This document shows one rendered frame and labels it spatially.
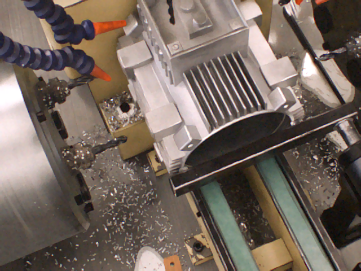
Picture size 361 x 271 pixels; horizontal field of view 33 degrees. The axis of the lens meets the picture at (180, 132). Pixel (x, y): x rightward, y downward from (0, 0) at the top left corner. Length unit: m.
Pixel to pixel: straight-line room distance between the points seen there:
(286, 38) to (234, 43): 0.40
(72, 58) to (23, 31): 0.55
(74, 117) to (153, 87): 0.33
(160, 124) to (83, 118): 0.35
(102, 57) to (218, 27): 0.19
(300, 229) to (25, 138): 0.39
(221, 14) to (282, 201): 0.28
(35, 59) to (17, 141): 0.10
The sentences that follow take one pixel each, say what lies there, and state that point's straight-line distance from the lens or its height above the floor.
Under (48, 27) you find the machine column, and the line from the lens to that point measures 0.97.
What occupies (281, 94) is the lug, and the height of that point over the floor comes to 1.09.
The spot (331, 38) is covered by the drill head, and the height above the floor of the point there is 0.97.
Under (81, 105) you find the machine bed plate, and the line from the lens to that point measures 1.08.
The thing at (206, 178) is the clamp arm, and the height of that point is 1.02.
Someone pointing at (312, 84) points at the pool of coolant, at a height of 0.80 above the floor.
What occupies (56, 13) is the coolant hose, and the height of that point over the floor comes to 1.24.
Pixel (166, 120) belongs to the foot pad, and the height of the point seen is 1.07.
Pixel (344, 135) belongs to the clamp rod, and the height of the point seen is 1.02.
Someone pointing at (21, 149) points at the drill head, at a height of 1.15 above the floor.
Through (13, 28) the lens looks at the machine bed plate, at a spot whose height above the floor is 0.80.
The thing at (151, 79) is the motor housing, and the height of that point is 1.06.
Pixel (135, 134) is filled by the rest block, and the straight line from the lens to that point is 0.95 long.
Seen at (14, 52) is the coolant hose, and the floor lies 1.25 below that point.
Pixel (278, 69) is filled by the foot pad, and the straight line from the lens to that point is 0.77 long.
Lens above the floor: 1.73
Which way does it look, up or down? 65 degrees down
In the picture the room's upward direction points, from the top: 10 degrees counter-clockwise
